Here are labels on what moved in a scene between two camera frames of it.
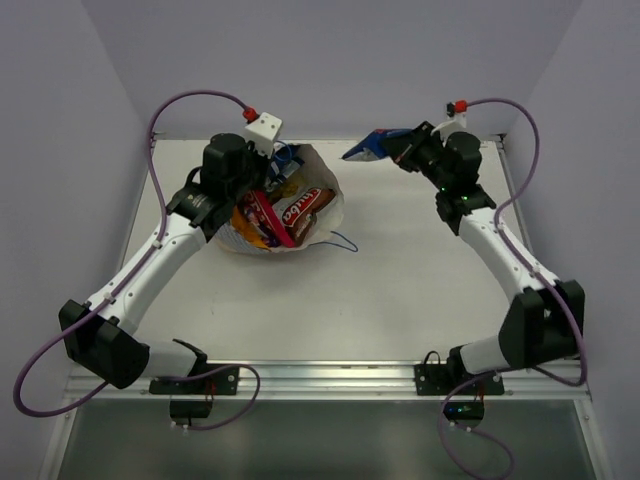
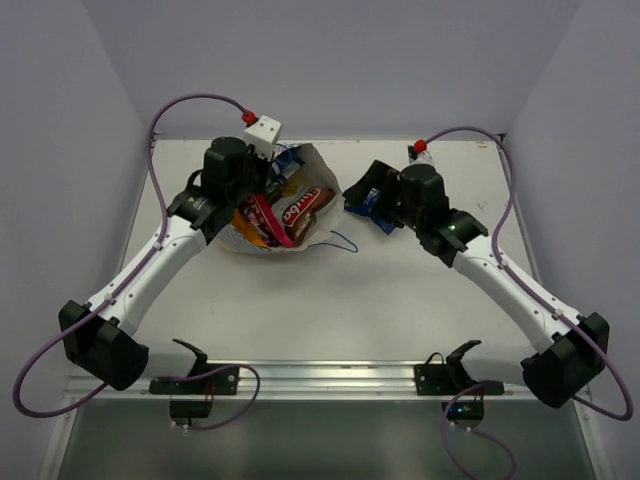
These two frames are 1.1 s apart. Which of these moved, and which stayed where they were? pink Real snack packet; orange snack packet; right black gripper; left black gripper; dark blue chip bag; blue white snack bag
Moved: right black gripper; dark blue chip bag
Stayed: left black gripper; pink Real snack packet; blue white snack bag; orange snack packet
